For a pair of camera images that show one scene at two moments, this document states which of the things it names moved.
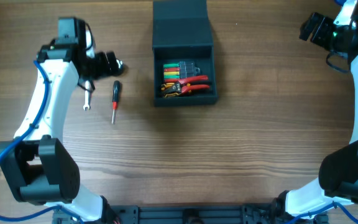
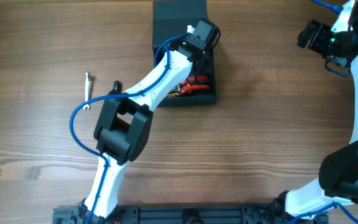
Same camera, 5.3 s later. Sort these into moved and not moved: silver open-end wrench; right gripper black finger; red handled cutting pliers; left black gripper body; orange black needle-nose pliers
Moved: right gripper black finger; left black gripper body
Not moved: orange black needle-nose pliers; red handled cutting pliers; silver open-end wrench
